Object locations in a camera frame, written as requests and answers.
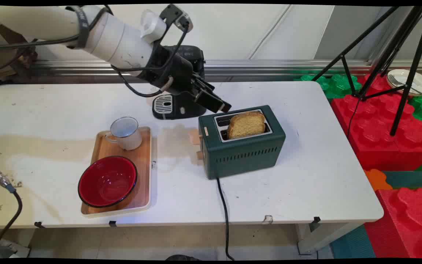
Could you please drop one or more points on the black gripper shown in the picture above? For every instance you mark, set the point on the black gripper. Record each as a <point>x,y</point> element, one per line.
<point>174,73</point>

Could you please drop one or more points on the black coffee machine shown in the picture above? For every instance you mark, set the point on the black coffee machine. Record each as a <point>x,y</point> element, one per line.
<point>170,108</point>

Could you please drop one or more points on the toast bread slice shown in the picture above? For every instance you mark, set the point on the toast bread slice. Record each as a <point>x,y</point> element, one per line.
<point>247,124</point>

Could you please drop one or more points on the wooden toaster knob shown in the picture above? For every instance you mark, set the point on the wooden toaster knob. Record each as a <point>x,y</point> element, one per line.
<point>199,154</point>

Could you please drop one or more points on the green two-slot toaster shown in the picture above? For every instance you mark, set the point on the green two-slot toaster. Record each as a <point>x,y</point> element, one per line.
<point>244,157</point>

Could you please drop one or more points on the white enamel mug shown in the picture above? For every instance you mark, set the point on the white enamel mug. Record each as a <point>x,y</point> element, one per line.
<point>130,137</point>

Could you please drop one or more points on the wooden serving tray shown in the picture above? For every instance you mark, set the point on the wooden serving tray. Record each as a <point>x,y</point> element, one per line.
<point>143,172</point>

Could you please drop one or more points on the red bowl with black rim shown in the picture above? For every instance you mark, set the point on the red bowl with black rim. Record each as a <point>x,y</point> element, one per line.
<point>106,181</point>

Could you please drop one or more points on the black table clip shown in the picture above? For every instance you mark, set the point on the black table clip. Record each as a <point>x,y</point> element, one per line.
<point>38,224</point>
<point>316,220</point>
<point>112,223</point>

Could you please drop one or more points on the large red foam block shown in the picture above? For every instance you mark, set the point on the large red foam block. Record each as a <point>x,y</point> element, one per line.
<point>379,132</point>
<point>408,223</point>

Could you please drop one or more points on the white table leg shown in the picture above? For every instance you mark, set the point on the white table leg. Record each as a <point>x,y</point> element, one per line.
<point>324,238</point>

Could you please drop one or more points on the orange foam piece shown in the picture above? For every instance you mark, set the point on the orange foam piece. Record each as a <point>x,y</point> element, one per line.
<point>376,179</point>

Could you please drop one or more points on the metal fork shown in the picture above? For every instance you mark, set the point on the metal fork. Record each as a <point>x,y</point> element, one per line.
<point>398,81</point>

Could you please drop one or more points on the brown wooden object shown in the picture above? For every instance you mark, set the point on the brown wooden object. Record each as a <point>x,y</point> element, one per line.
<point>9,62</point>

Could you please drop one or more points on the black tripod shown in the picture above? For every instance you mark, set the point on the black tripod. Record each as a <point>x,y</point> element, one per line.
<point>412,69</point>

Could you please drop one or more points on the teal foam mat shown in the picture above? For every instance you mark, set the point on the teal foam mat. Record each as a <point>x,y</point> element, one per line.
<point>352,244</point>

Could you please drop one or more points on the white plate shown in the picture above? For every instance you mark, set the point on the white plate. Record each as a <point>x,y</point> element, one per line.
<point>421,82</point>

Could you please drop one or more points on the aluminium window rail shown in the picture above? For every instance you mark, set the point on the aluminium window rail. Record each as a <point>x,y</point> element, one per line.
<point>269,68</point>

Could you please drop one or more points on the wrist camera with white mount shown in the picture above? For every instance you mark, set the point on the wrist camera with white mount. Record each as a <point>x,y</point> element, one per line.
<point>152,24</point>

